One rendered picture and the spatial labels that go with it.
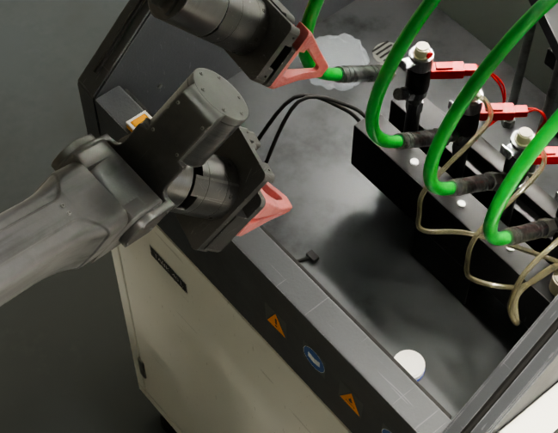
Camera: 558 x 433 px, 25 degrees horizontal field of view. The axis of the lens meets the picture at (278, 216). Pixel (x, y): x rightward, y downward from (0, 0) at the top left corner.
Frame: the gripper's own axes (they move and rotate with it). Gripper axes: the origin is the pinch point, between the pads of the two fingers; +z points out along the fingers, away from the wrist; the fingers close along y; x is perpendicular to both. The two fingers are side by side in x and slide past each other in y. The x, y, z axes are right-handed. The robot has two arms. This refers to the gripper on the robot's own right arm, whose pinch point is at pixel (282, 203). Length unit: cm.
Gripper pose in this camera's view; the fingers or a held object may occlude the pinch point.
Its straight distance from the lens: 117.0
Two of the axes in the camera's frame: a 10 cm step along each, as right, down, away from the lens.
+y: 6.3, -6.5, -4.3
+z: 6.5, 1.4, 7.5
